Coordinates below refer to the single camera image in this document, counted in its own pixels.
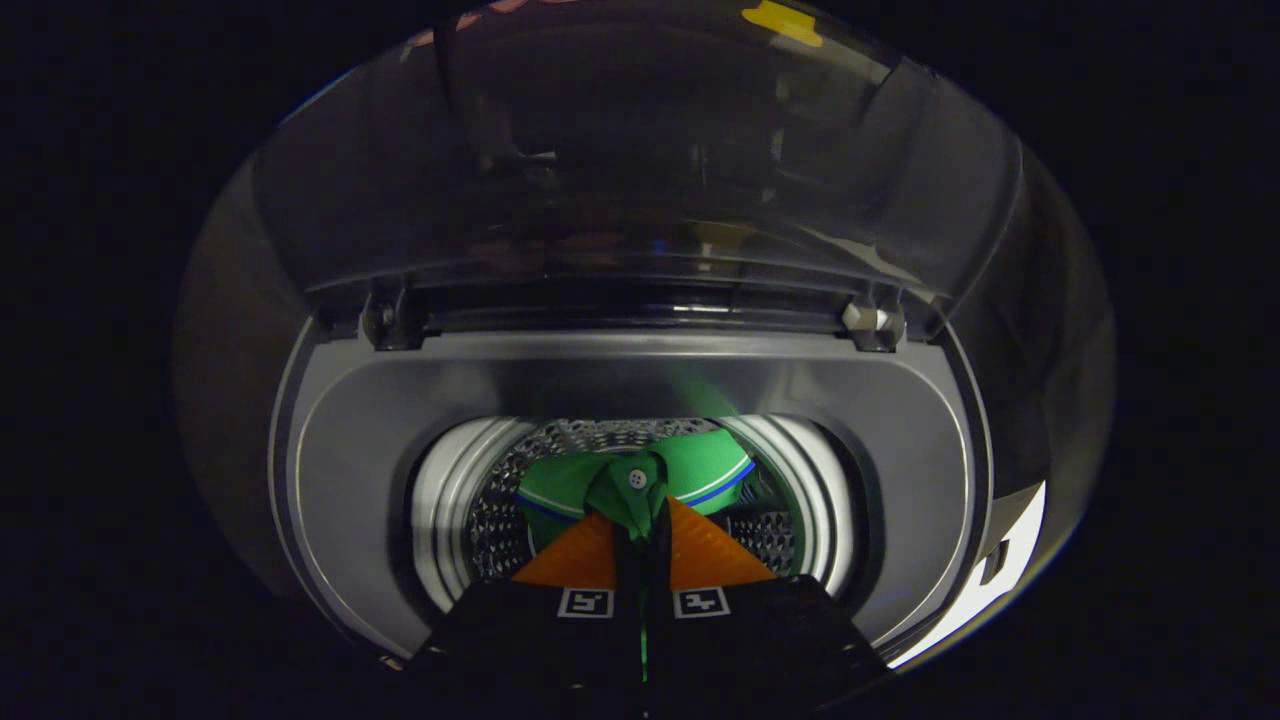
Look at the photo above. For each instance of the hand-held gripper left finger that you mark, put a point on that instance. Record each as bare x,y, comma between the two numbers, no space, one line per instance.
540,650

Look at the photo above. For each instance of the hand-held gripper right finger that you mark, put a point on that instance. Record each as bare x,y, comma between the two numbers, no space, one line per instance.
750,650

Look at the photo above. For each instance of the green polo shirt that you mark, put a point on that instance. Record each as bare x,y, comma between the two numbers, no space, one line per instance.
700,465

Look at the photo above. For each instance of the grey washing machine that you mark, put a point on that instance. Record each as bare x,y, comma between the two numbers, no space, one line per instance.
380,450

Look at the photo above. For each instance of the white black-patterned board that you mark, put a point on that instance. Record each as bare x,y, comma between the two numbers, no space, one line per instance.
1010,570

